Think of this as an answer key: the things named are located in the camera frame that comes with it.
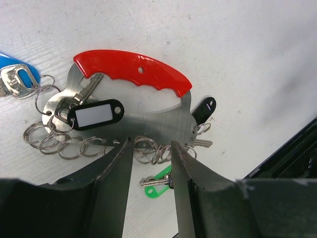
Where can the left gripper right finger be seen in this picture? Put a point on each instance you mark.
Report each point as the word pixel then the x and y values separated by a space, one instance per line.
pixel 207 204

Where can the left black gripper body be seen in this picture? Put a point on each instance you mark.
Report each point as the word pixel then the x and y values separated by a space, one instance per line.
pixel 297 158

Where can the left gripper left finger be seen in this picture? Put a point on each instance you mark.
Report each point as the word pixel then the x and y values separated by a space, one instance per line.
pixel 91 202

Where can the key with green tag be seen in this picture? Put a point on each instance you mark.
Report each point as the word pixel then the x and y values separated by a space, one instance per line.
pixel 159 184

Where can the key with black white tag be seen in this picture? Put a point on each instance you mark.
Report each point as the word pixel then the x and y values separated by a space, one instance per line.
pixel 80 114

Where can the key with plain black tag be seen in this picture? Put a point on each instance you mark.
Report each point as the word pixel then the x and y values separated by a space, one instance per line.
pixel 202 112

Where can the key with blue tag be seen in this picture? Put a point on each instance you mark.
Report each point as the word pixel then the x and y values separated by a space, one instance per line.
pixel 17 78

